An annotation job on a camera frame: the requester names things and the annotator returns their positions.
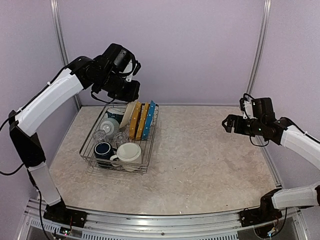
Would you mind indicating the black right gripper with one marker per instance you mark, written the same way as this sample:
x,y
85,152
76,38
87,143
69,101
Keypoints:
x,y
231,118

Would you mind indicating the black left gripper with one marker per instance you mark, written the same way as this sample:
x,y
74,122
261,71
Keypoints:
x,y
132,94

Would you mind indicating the cream bird-pattern plate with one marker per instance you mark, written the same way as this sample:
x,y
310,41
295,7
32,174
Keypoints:
x,y
128,113

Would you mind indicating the blue polka-dot plate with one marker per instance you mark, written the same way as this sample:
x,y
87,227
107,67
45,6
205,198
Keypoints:
x,y
148,121

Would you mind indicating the yellow polka-dot plate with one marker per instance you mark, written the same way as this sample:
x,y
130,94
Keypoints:
x,y
142,121
135,118

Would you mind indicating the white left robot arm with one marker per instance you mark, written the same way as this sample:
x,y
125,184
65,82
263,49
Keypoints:
x,y
111,72

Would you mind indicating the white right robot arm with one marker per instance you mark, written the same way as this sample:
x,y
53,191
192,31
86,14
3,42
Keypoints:
x,y
259,119

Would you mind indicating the teal white mug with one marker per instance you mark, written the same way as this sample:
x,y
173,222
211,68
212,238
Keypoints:
x,y
116,113

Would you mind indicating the pale green ribbed bowl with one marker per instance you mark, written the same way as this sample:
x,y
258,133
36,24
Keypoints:
x,y
110,126

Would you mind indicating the clear glass cup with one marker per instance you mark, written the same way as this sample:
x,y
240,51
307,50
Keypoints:
x,y
99,136
120,138

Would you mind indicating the dark blue mug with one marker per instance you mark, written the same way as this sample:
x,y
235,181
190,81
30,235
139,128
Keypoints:
x,y
104,150

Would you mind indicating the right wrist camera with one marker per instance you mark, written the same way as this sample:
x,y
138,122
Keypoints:
x,y
246,108

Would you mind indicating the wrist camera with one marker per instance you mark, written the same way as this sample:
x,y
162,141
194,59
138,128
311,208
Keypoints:
x,y
246,108
131,70

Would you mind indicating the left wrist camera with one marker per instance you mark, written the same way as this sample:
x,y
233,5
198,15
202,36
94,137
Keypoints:
x,y
131,70

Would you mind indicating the metal wire dish rack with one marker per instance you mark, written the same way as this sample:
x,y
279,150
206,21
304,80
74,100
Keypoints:
x,y
87,150

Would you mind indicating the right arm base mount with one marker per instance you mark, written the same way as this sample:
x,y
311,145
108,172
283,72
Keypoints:
x,y
266,211

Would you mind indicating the aluminium front rail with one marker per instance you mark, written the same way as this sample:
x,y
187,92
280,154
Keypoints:
x,y
103,225

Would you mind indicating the left aluminium frame post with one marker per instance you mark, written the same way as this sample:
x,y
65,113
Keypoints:
x,y
54,5

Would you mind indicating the aluminium frame post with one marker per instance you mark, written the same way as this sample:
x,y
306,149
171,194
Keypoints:
x,y
54,5
260,45

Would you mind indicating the right aluminium frame post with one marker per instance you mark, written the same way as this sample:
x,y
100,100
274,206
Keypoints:
x,y
260,45

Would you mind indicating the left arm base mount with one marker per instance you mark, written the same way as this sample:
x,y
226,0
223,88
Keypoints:
x,y
61,214

